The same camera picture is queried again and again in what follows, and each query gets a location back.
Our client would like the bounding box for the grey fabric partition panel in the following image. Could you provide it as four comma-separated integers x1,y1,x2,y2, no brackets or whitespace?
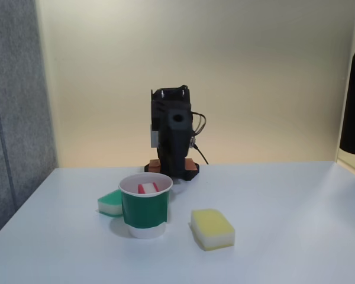
0,0,59,245

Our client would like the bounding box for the white paper cup green tape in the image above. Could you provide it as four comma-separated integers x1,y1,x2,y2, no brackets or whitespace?
118,173,174,240

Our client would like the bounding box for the black power cable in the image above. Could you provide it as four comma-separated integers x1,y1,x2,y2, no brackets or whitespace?
192,143,209,165

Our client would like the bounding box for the yellow and white sponge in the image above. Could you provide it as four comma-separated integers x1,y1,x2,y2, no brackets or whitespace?
190,208,236,252

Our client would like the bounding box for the white rectangular box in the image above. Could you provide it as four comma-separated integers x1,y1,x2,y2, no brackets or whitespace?
150,124,161,149

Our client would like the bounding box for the green and white sponge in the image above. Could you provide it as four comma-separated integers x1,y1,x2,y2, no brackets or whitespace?
97,189,125,218

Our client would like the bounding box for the red and white sponge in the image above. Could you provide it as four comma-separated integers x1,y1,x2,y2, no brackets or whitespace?
137,182,160,195

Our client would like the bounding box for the black looped motor cable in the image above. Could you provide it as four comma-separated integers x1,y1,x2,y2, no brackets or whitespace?
191,111,207,140

